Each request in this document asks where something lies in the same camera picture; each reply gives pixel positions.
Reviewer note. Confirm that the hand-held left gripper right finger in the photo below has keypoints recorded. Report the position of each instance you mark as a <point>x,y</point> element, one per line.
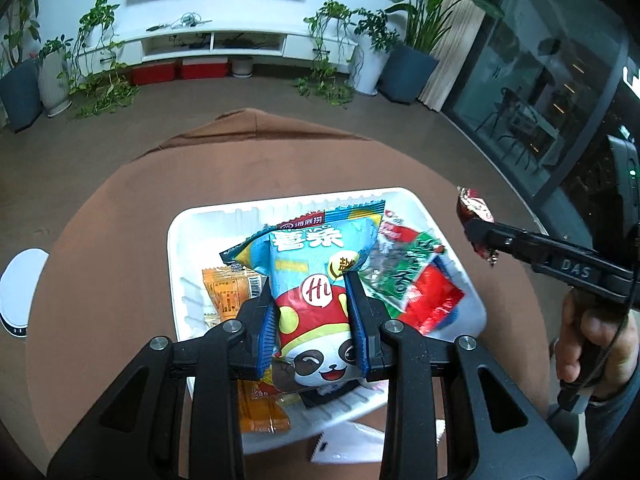
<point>357,325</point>

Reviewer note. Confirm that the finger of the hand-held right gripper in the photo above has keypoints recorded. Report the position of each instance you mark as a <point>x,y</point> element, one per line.
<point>505,242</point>

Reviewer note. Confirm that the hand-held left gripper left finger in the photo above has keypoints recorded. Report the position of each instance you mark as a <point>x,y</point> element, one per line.
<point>265,335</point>

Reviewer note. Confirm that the dark red foil snack packet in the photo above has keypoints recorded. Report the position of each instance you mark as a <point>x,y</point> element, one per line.
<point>472,207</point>

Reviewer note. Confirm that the orange snack packet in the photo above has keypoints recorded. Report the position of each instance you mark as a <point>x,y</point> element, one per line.
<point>227,290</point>

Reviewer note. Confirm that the green and red snack packet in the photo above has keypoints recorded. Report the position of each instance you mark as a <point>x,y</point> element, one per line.
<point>430,290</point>

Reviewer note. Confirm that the blue panda snack packet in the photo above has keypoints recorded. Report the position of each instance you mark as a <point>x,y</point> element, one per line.
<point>310,260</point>

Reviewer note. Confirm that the black snack packet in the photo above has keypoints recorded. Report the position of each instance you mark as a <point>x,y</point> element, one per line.
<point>320,400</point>

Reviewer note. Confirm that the white plastic tray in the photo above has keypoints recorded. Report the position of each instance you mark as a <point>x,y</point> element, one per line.
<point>200,230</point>

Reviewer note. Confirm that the person's right forearm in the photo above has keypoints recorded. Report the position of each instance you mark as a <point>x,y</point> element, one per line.
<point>615,425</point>

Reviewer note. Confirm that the person's right hand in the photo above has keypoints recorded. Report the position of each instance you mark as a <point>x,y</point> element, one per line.
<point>620,345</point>

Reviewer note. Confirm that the flat white snack packet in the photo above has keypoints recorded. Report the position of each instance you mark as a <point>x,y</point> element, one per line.
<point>350,442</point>

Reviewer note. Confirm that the glass door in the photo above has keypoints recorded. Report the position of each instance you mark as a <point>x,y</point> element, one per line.
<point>525,85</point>

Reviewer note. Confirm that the beige curtain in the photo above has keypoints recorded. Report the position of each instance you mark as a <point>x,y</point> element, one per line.
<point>465,60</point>

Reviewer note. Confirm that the broad-leaf plant in dark pot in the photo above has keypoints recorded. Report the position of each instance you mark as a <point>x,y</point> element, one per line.
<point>407,72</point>

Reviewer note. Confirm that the bushy plant in white pot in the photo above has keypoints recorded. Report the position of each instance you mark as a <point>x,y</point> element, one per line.
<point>367,70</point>

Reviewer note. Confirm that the hanging vine plant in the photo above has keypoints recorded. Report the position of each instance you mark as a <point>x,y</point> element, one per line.
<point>325,85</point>

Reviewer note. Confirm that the white round device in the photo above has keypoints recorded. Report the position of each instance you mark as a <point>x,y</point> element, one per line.
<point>20,290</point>

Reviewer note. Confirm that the small white pot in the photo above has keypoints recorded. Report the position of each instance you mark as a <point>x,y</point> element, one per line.
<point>243,66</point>

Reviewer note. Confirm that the white TV cabinet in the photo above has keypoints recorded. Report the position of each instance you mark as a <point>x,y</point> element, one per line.
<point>320,45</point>

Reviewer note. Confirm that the red storage box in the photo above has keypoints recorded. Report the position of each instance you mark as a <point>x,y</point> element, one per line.
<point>152,74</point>
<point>205,69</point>

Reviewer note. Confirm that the trailing vine plant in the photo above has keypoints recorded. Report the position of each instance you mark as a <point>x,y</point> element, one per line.
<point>100,95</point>

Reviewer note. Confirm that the plant in white ribbed pot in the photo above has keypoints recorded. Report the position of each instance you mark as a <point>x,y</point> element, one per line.
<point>55,85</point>

